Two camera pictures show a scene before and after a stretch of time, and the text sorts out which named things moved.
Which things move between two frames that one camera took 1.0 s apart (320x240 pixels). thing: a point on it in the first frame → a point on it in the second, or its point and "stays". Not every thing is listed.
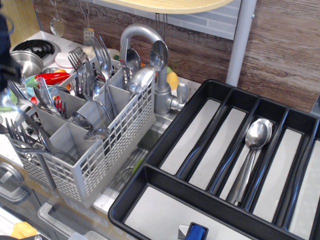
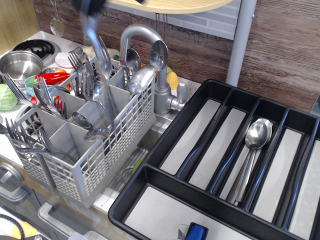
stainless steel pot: (32, 64) stays
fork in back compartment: (123, 52) stays
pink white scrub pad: (62, 60) stays
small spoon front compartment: (82, 120) stays
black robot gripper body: (10, 69) → (89, 7)
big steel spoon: (9, 101) → (103, 134)
